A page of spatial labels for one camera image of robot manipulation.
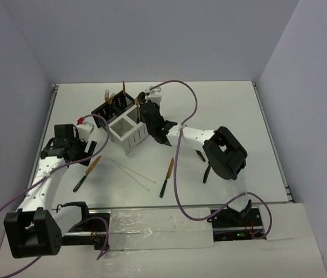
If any gold spoon green handle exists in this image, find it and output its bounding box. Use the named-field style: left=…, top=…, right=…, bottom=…
left=135, top=97, right=140, bottom=123

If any gold knife green handle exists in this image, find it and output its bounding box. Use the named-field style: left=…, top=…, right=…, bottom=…
left=72, top=156, right=101, bottom=193
left=159, top=158, right=174, bottom=198
left=122, top=81, right=126, bottom=97

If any gold fork green handle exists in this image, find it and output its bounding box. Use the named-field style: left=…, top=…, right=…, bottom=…
left=108, top=93, right=115, bottom=104
left=104, top=89, right=110, bottom=103

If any black spoon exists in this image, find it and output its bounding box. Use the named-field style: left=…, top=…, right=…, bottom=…
left=135, top=92, right=146, bottom=107

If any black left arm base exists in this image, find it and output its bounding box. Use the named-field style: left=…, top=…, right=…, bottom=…
left=53, top=202, right=111, bottom=252

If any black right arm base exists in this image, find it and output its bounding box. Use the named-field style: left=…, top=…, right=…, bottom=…
left=207, top=200, right=264, bottom=242

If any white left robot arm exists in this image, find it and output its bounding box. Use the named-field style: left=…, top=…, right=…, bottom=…
left=3, top=122, right=97, bottom=258

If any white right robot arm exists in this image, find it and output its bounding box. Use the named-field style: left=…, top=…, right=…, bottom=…
left=139, top=101, right=252, bottom=226

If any white utensil caddy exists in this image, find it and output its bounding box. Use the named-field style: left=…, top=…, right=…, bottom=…
left=109, top=104, right=149, bottom=155

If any black utensil caddy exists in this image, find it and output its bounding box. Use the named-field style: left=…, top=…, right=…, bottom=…
left=91, top=90, right=135, bottom=129

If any black knife upper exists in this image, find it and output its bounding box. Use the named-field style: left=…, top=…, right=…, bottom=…
left=196, top=150, right=206, bottom=162

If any black knife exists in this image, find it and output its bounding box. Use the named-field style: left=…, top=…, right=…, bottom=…
left=196, top=150, right=206, bottom=162
left=203, top=165, right=211, bottom=184

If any white chopstick upper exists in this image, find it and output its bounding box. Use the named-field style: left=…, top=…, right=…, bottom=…
left=111, top=159, right=156, bottom=184

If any white chopstick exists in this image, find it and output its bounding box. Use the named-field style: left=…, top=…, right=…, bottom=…
left=111, top=159, right=156, bottom=184
left=115, top=164, right=150, bottom=192

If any white chopstick lower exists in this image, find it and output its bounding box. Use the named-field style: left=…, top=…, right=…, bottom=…
left=115, top=164, right=150, bottom=192

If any black knife lower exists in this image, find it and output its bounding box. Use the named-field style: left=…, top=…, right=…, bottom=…
left=203, top=165, right=211, bottom=184

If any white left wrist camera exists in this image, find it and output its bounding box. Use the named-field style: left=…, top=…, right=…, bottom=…
left=76, top=117, right=94, bottom=142

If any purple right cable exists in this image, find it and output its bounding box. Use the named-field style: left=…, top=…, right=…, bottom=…
left=151, top=79, right=274, bottom=240

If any aluminium table rail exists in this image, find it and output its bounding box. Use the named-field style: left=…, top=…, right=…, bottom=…
left=28, top=84, right=59, bottom=188

